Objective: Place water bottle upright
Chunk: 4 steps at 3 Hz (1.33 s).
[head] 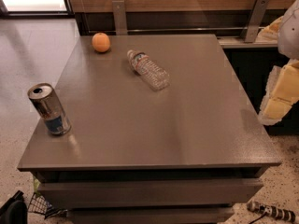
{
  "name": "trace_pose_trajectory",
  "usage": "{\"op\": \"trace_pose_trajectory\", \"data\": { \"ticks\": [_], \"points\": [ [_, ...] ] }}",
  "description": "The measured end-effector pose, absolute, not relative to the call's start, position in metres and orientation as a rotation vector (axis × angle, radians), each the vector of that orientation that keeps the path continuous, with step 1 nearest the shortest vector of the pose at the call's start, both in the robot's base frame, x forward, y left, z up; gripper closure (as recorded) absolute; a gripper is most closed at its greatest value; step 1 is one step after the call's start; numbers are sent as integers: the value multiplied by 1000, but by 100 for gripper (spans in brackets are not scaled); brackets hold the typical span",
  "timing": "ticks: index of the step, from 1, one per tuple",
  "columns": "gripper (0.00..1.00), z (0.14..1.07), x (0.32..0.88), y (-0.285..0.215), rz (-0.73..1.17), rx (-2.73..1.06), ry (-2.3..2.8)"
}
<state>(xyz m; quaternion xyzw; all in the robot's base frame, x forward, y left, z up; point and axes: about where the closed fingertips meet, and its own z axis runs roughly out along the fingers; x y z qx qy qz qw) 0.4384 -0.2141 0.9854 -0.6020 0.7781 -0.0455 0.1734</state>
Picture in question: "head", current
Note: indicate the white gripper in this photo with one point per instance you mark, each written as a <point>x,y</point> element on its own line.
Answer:
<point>290,32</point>

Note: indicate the clear plastic water bottle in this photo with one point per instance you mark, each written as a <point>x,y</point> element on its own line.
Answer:
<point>153,74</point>

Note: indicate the grey drawer cabinet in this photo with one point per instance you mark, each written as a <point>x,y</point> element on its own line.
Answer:
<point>182,155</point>

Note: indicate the orange fruit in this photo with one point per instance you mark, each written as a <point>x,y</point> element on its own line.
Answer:
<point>101,42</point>

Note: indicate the silver blue drink can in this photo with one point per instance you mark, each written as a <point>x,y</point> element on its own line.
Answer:
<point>49,108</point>

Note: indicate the right metal wall bracket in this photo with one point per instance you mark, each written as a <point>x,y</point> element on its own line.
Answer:
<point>251,30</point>

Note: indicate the metal wall bracket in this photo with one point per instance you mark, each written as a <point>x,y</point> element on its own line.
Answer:
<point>251,30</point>
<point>119,14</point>

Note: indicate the black white striped handle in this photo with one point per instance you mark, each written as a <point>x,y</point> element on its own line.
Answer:
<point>272,211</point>

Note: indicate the left metal wall bracket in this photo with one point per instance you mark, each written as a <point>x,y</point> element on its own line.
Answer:
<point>119,14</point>

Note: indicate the black wire basket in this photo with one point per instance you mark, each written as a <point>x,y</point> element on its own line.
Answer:
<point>39,205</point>

